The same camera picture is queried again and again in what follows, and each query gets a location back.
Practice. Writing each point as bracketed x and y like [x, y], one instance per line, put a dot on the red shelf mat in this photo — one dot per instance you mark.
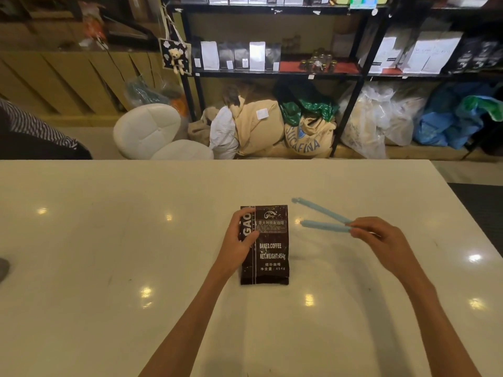
[345, 68]

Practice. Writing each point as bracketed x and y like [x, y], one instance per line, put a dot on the light green plastic bag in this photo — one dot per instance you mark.
[481, 105]

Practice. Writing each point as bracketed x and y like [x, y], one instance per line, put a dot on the printed burlap coffee sack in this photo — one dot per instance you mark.
[310, 137]

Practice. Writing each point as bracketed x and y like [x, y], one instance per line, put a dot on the row of black printed bags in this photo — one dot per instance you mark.
[477, 54]

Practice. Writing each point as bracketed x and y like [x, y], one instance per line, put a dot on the clear plastic bag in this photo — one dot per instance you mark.
[145, 92]

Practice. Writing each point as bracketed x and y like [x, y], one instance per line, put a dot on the light blue bag clip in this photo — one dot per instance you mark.
[322, 225]

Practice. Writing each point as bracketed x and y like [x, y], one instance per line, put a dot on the large white paper bag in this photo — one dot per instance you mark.
[430, 52]
[387, 52]

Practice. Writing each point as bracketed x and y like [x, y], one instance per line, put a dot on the dark green plastic bag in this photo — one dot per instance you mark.
[306, 100]

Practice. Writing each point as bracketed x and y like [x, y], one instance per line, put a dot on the cluster of glass jars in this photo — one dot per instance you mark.
[319, 61]

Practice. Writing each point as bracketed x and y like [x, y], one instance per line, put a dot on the person's left hand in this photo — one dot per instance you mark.
[232, 251]

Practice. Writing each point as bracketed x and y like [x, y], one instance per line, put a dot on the white woven sack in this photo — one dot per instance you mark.
[223, 135]

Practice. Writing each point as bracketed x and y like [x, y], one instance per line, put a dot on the beige cloth sack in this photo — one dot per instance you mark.
[257, 127]

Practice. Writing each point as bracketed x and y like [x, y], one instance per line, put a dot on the person's left thumb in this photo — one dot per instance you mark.
[251, 235]

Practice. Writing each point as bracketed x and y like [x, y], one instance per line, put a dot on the white padded chair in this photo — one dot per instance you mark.
[147, 131]

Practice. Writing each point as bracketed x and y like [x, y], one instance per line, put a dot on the clear plastic bags pile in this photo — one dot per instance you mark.
[373, 121]

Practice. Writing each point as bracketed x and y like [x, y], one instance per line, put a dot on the teddy bear hanging card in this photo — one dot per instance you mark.
[175, 56]

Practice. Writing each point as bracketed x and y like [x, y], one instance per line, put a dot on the dark grey coffee pouch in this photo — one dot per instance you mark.
[241, 56]
[226, 56]
[272, 56]

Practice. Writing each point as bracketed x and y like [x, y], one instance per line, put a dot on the person's right thumb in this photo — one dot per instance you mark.
[360, 232]

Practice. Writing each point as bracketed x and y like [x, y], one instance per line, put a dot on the person's right forearm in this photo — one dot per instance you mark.
[436, 325]

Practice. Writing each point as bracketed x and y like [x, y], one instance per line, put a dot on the brown burlap sack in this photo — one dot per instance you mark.
[198, 129]

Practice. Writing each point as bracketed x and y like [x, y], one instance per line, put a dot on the white coffee pouch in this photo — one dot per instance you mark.
[210, 55]
[257, 55]

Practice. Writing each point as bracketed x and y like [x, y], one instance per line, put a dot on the wooden panelled counter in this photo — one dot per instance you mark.
[59, 86]

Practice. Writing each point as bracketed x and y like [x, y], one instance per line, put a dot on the dark brown coffee bag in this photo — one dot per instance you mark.
[271, 251]

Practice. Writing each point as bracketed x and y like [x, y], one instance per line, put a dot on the person's left forearm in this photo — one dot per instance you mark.
[188, 325]

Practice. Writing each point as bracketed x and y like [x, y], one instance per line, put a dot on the black metal shelf rack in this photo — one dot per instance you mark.
[363, 76]

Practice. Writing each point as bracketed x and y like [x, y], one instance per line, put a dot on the person's right hand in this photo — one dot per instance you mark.
[387, 247]

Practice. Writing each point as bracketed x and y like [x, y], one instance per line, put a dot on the blue plastic bag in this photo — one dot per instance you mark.
[444, 121]

